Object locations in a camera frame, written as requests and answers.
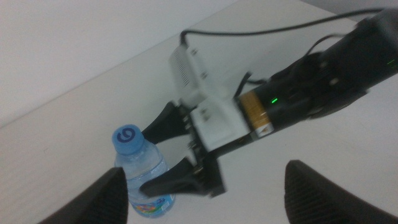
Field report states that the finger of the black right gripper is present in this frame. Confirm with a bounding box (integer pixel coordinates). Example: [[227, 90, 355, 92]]
[[141, 101, 190, 145], [139, 157, 203, 198]]

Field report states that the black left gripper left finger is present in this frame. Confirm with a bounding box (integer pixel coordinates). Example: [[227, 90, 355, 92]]
[[36, 166, 129, 224]]

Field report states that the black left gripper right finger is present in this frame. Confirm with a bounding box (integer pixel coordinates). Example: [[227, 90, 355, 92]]
[[284, 159, 398, 224]]

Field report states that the clear water bottle blue cap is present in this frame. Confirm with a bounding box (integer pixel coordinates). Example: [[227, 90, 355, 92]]
[[111, 124, 177, 219]]

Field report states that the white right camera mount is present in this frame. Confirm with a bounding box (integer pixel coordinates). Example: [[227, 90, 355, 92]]
[[188, 95, 252, 152]]

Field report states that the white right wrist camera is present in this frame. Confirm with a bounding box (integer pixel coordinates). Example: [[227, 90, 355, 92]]
[[169, 45, 219, 106]]

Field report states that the thin black right gripper cable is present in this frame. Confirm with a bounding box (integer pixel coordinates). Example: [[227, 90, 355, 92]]
[[236, 33, 345, 98]]

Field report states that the black right camera cable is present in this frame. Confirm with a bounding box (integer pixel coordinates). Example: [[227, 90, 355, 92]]
[[180, 7, 387, 48]]

